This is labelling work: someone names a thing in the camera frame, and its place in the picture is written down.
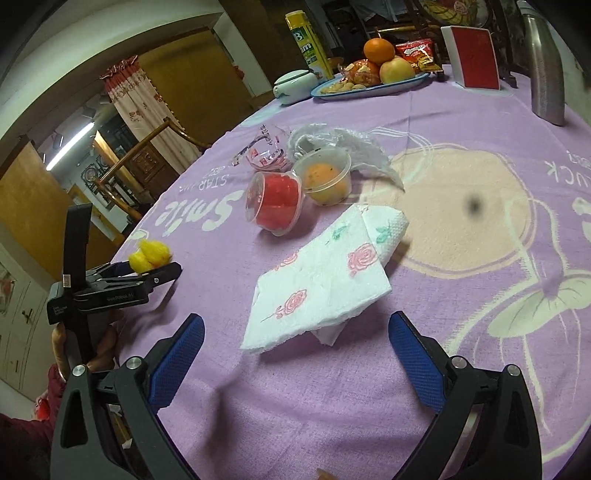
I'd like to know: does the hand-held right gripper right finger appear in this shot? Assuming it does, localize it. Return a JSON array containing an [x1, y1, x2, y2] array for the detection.
[[388, 311, 543, 480]]

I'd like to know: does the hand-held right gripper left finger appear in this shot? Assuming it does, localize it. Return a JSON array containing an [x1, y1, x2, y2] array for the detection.
[[50, 313, 206, 480]]

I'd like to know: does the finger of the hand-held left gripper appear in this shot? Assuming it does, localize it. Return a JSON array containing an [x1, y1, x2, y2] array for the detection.
[[92, 260, 137, 276], [88, 261, 184, 289]]

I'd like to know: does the yellow wrapper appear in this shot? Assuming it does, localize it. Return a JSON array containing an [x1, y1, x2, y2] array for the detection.
[[128, 239, 174, 273]]

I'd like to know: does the rose print paper napkin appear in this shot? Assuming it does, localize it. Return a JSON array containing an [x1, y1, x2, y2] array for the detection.
[[240, 204, 410, 355]]

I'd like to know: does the plastic cup with orange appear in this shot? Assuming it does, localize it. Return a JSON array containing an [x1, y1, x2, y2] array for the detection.
[[292, 148, 352, 206]]

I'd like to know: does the person's left forearm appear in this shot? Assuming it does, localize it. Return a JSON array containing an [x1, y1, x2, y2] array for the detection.
[[0, 411, 54, 480]]

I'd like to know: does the person's left hand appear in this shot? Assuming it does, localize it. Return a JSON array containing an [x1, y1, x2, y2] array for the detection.
[[52, 322, 117, 370]]

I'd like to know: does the purple printed tablecloth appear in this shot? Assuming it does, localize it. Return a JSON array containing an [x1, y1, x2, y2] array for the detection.
[[111, 62, 591, 480]]

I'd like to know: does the fluorescent tube light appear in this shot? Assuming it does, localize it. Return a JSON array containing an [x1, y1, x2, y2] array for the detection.
[[45, 121, 97, 171]]

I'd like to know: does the plastic cup with red filling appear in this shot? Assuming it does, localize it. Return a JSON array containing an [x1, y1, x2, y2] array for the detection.
[[246, 170, 303, 237]]

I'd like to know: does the wooden armchair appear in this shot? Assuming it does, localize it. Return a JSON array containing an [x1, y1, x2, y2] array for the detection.
[[95, 117, 206, 222]]

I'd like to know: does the floral curtain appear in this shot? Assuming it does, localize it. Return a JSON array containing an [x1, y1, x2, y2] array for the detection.
[[102, 54, 204, 160]]

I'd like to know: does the clear plastic bag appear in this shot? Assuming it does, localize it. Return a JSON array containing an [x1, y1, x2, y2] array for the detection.
[[288, 124, 406, 190]]

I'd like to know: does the white ceramic pot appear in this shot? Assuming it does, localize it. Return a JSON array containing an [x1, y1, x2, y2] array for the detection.
[[273, 69, 319, 106]]

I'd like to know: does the pile of cookies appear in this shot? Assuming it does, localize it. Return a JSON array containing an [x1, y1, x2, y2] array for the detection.
[[321, 76, 365, 95]]

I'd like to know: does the blue plate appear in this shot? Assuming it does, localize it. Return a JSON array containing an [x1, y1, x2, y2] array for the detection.
[[310, 71, 432, 100]]

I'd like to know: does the yellow green tall can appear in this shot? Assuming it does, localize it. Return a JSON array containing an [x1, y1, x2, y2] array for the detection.
[[285, 10, 334, 81]]

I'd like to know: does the wrapped pastry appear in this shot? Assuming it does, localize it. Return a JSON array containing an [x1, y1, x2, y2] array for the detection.
[[344, 60, 382, 88]]

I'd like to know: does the apple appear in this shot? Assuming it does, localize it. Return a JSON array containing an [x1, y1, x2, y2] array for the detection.
[[379, 55, 416, 85]]

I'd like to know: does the red white box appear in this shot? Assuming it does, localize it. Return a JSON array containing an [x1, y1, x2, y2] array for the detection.
[[440, 25, 502, 90]]

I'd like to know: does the red snack packet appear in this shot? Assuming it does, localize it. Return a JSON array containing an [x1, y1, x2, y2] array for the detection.
[[394, 39, 439, 75]]

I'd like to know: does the orange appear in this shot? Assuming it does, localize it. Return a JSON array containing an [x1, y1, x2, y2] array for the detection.
[[363, 38, 397, 65]]

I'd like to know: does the steel bottle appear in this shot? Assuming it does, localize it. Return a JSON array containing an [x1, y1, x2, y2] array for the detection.
[[516, 0, 566, 127]]

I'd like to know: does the round decorative screen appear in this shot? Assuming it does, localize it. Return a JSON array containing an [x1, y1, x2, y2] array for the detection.
[[409, 0, 499, 29]]

